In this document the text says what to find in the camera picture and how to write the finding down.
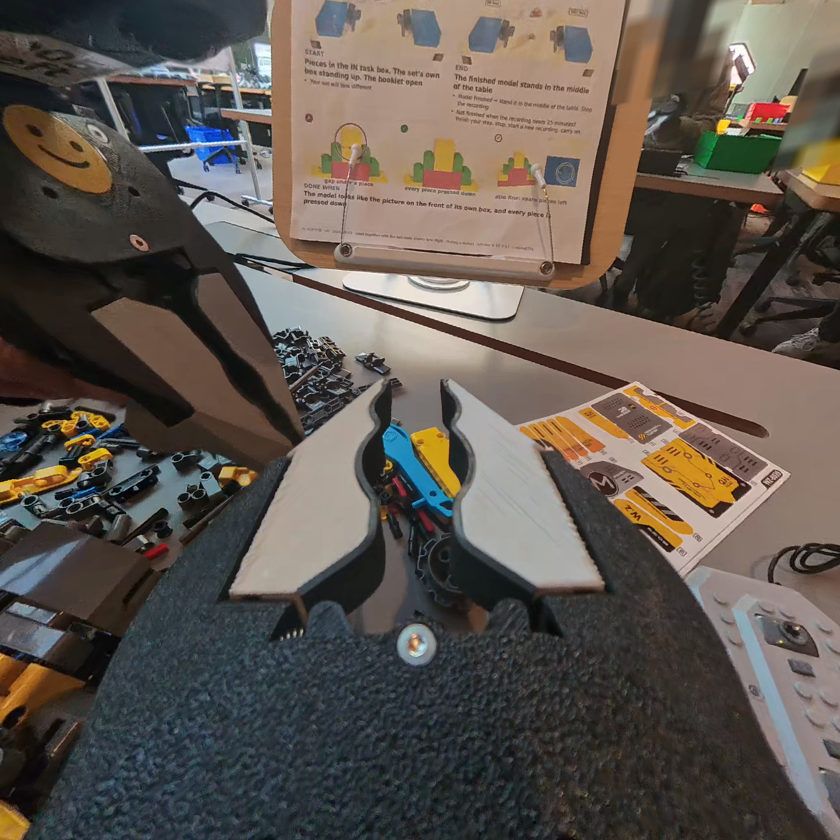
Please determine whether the instruction board on stand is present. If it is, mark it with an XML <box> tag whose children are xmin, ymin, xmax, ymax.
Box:
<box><xmin>271</xmin><ymin>0</ymin><xmax>634</xmax><ymax>322</ymax></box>

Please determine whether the yellow printed sheet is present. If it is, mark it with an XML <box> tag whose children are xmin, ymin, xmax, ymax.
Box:
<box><xmin>518</xmin><ymin>382</ymin><xmax>791</xmax><ymax>578</ymax></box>

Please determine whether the long yellow brick panel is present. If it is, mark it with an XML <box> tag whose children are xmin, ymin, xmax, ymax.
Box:
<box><xmin>411</xmin><ymin>428</ymin><xmax>463</xmax><ymax>500</ymax></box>

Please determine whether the long blue brick piece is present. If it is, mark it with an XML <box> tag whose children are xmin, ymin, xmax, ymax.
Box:
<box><xmin>382</xmin><ymin>423</ymin><xmax>455</xmax><ymax>519</ymax></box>

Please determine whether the pile of loose brick pieces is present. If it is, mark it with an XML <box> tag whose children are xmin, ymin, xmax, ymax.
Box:
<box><xmin>0</xmin><ymin>325</ymin><xmax>473</xmax><ymax>611</ymax></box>

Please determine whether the grey brick battery box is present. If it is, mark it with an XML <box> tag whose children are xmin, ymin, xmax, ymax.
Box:
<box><xmin>686</xmin><ymin>566</ymin><xmax>840</xmax><ymax>840</ymax></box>

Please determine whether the grey work table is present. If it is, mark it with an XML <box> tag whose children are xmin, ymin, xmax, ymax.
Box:
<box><xmin>633</xmin><ymin>167</ymin><xmax>786</xmax><ymax>336</ymax></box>

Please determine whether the person's left hand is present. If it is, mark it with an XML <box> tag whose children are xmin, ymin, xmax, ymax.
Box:
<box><xmin>0</xmin><ymin>338</ymin><xmax>127</xmax><ymax>404</ymax></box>

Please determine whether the green box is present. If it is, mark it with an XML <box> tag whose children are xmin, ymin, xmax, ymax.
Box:
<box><xmin>693</xmin><ymin>130</ymin><xmax>783</xmax><ymax>175</ymax></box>

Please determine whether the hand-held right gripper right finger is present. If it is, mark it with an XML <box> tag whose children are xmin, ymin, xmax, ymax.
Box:
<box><xmin>441</xmin><ymin>379</ymin><xmax>606</xmax><ymax>611</ymax></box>

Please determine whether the brown-edged grey desk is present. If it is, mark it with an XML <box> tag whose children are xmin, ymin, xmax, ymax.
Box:
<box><xmin>197</xmin><ymin>217</ymin><xmax>840</xmax><ymax>437</ymax></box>

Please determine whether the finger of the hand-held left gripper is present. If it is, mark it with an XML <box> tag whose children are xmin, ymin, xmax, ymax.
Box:
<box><xmin>91</xmin><ymin>279</ymin><xmax>293</xmax><ymax>469</ymax></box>
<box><xmin>197</xmin><ymin>261</ymin><xmax>307</xmax><ymax>448</ymax></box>

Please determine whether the black battery box cable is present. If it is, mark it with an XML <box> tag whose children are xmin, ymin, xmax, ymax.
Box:
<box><xmin>766</xmin><ymin>542</ymin><xmax>840</xmax><ymax>585</ymax></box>

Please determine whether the yellow grey brick vehicle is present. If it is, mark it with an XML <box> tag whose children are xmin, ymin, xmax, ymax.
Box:
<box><xmin>0</xmin><ymin>521</ymin><xmax>165</xmax><ymax>840</ymax></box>

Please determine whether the blue plastic crate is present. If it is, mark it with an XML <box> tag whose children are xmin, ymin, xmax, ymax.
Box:
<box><xmin>185</xmin><ymin>125</ymin><xmax>238</xmax><ymax>166</ymax></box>

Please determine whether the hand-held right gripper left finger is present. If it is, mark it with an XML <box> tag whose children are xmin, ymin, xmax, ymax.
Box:
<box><xmin>228</xmin><ymin>379</ymin><xmax>392</xmax><ymax>616</ymax></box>

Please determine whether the small dark grey wheel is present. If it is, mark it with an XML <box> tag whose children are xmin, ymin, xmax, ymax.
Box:
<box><xmin>416</xmin><ymin>538</ymin><xmax>462</xmax><ymax>606</ymax></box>

